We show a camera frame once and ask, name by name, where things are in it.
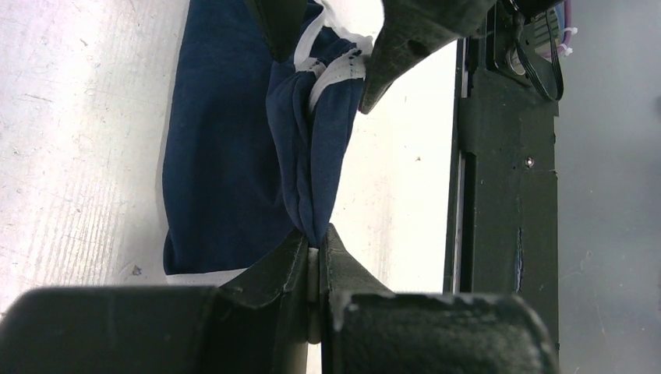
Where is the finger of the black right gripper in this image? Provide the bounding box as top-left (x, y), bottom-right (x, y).
top-left (245, 0), bottom-right (307, 62)
top-left (359, 0), bottom-right (495, 115)

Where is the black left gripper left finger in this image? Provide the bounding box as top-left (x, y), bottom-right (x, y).
top-left (1, 231), bottom-right (308, 373)

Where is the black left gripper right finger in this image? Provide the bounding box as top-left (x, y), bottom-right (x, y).
top-left (319, 226), bottom-right (559, 373)

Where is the navy white-trimmed bear underwear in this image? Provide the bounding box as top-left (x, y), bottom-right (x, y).
top-left (162, 1), bottom-right (372, 285)

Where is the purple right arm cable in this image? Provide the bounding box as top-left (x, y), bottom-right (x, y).
top-left (542, 0), bottom-right (578, 58)

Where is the aluminium rail base frame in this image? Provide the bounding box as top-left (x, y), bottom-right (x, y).
top-left (443, 1), bottom-right (564, 346)

